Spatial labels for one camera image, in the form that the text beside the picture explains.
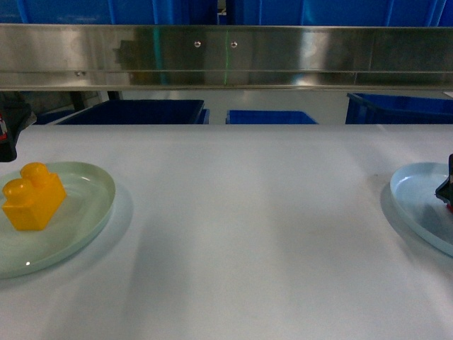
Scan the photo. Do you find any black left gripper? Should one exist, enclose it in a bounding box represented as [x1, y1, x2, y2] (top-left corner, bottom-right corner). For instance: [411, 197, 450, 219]
[1, 91, 36, 162]

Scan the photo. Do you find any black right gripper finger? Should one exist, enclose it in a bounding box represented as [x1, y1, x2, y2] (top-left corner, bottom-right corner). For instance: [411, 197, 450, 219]
[435, 154, 453, 206]

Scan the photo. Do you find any yellow toy block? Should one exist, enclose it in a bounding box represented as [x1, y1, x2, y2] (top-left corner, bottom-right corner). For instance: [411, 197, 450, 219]
[2, 162, 67, 231]

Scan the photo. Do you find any light blue plate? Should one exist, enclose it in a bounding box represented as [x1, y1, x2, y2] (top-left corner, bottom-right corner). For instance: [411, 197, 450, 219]
[390, 162, 452, 256]

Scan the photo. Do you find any light green plate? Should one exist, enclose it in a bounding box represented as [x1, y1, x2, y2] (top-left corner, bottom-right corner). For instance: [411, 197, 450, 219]
[1, 161, 116, 279]

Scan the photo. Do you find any blue floor bin right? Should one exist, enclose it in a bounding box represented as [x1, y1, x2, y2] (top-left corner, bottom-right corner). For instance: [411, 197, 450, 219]
[345, 93, 452, 125]

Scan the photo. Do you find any large blue upper bin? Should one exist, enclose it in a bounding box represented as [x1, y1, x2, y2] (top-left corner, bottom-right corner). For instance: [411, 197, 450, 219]
[1, 0, 452, 27]

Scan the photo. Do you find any dark blue floor bin left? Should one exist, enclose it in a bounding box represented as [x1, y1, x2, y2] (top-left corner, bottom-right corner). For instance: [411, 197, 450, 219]
[59, 99, 209, 125]

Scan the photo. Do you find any blue floor bin centre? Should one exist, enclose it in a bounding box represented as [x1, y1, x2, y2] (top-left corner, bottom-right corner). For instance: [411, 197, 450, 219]
[226, 110, 317, 125]

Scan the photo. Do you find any stainless steel shelf rail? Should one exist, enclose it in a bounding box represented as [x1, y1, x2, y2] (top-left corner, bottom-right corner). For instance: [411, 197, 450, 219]
[1, 24, 452, 91]

